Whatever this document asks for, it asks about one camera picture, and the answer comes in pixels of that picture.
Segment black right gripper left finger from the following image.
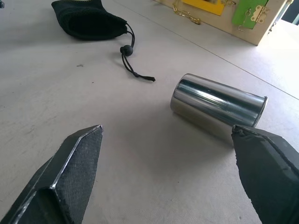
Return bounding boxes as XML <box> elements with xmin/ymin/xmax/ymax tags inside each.
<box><xmin>0</xmin><ymin>125</ymin><xmax>103</xmax><ymax>224</ymax></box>

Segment black drawstring pouch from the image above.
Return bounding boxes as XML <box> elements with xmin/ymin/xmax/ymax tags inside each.
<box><xmin>51</xmin><ymin>0</ymin><xmax>156</xmax><ymax>83</ymax></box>

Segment gold chain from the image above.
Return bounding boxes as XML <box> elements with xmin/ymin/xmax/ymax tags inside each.
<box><xmin>172</xmin><ymin>4</ymin><xmax>202</xmax><ymax>25</ymax></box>

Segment shiny steel cup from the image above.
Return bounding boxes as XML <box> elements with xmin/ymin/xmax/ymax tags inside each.
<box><xmin>170</xmin><ymin>73</ymin><xmax>268</xmax><ymax>145</ymax></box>

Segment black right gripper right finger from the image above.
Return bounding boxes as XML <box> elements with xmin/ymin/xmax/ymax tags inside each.
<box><xmin>230</xmin><ymin>124</ymin><xmax>299</xmax><ymax>224</ymax></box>

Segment wooden latch busy box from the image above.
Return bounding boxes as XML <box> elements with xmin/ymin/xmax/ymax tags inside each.
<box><xmin>153</xmin><ymin>0</ymin><xmax>289</xmax><ymax>46</ymax></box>

